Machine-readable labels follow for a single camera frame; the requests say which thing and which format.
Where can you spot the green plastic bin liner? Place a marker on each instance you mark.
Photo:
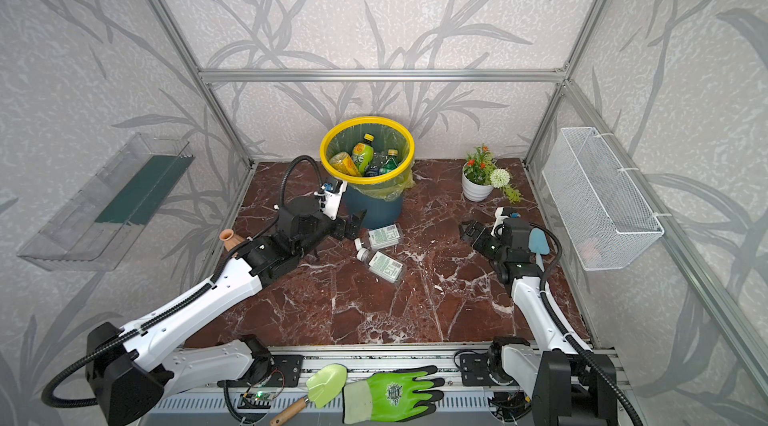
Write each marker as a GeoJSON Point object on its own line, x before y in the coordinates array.
{"type": "Point", "coordinates": [388, 134]}

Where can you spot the lower white cap bottle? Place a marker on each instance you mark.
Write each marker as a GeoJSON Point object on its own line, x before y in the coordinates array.
{"type": "Point", "coordinates": [381, 265]}

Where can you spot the small circuit board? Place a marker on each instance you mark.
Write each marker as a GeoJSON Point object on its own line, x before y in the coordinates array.
{"type": "Point", "coordinates": [257, 399]}

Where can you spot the yellow orange drink bottle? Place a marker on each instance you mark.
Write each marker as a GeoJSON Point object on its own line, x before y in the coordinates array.
{"type": "Point", "coordinates": [344, 163]}

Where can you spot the upper white cap bottle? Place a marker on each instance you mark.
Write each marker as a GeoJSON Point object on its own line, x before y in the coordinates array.
{"type": "Point", "coordinates": [380, 238]}

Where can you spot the clear acrylic wall shelf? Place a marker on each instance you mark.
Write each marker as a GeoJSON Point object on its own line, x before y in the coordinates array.
{"type": "Point", "coordinates": [96, 228]}

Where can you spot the green label juice bottle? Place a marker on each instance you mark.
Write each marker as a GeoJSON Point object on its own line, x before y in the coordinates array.
{"type": "Point", "coordinates": [363, 153]}

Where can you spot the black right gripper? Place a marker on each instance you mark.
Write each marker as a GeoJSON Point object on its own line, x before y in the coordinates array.
{"type": "Point", "coordinates": [477, 237]}

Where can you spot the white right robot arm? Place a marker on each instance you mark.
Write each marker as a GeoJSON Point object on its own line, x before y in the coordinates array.
{"type": "Point", "coordinates": [566, 381]}

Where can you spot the small terracotta vase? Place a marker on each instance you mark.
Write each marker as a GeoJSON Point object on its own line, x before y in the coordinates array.
{"type": "Point", "coordinates": [230, 239]}

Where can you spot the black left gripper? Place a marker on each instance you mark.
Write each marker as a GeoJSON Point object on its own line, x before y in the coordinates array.
{"type": "Point", "coordinates": [345, 227]}

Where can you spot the white wire mesh basket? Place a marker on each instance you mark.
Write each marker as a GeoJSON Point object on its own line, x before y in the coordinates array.
{"type": "Point", "coordinates": [607, 218]}

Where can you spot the green artificial plant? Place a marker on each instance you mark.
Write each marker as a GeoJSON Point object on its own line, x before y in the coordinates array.
{"type": "Point", "coordinates": [480, 167]}

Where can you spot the white plant pot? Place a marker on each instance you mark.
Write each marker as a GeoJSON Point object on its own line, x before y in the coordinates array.
{"type": "Point", "coordinates": [473, 191]}

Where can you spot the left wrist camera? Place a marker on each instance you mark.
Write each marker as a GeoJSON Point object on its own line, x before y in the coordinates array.
{"type": "Point", "coordinates": [330, 196]}

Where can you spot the teal ribbed trash bin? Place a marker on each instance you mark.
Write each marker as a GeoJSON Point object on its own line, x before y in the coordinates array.
{"type": "Point", "coordinates": [379, 212]}

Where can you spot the green garden trowel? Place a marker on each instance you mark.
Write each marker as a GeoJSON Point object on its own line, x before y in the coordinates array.
{"type": "Point", "coordinates": [323, 387]}

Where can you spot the green soda bottle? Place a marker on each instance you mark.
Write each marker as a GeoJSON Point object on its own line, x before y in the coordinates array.
{"type": "Point", "coordinates": [391, 162]}

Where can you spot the white cap bottle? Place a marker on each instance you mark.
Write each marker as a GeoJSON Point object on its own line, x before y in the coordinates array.
{"type": "Point", "coordinates": [380, 238]}
{"type": "Point", "coordinates": [381, 265]}

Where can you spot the green work glove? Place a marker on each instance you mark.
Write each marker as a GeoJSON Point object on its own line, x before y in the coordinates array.
{"type": "Point", "coordinates": [392, 397]}

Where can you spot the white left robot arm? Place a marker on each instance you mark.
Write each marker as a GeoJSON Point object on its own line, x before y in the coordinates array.
{"type": "Point", "coordinates": [128, 370]}

